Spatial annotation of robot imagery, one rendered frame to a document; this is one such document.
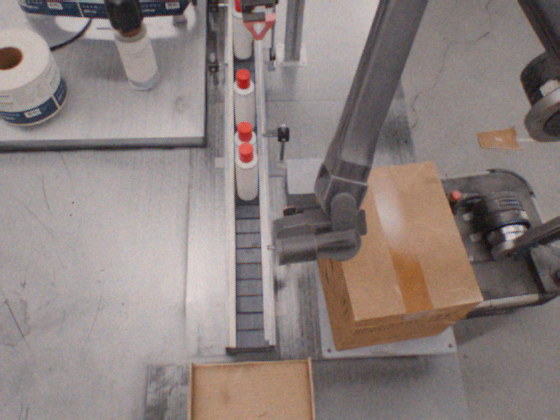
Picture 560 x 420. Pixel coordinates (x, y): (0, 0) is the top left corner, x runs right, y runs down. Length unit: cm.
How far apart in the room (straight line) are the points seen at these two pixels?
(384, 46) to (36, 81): 96
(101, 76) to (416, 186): 93
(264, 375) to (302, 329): 13
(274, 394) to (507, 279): 113
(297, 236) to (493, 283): 137
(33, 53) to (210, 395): 92
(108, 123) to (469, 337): 154
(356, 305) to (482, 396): 129
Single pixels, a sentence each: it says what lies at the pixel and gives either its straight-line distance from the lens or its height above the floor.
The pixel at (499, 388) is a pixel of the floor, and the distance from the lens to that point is 225.
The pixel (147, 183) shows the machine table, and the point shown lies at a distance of 143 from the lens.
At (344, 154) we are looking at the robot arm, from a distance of 74.
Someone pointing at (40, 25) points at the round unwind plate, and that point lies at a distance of 176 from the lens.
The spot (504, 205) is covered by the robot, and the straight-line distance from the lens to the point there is 202.
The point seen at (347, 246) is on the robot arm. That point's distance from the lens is 80.
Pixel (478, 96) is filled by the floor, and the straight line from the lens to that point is 282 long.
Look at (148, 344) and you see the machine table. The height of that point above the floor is 83.
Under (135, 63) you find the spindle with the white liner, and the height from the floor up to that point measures 99.
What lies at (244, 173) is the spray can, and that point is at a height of 102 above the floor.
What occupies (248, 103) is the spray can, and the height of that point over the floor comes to 100.
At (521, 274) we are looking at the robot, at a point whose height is 24.
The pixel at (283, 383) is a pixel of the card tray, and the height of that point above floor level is 83.
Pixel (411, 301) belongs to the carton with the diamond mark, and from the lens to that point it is 101.
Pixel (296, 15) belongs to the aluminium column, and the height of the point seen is 100.
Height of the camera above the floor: 206
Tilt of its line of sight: 61 degrees down
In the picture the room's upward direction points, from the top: 3 degrees clockwise
